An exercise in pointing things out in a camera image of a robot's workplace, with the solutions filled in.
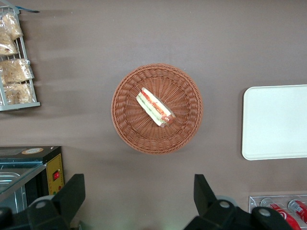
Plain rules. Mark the clear bag of snacks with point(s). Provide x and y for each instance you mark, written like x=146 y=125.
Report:
x=13 y=25
x=20 y=93
x=15 y=70
x=7 y=46

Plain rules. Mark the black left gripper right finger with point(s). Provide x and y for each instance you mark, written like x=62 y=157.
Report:
x=211 y=213

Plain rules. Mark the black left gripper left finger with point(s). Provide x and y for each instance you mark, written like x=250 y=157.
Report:
x=63 y=203

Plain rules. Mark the clear acrylic can holder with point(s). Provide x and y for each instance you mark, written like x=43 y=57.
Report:
x=254 y=203

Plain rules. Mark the round brown wicker basket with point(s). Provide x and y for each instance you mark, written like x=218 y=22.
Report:
x=134 y=134

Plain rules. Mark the red cola can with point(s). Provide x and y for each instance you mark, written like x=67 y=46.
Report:
x=299 y=208
x=283 y=214

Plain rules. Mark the steel pan in warmer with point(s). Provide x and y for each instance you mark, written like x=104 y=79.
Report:
x=13 y=198

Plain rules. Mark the white plastic tray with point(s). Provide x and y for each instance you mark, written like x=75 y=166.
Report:
x=275 y=122

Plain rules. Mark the black glass food warmer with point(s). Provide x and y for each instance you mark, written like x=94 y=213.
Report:
x=51 y=155

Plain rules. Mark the wrapped sandwich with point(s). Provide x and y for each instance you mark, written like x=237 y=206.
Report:
x=154 y=107

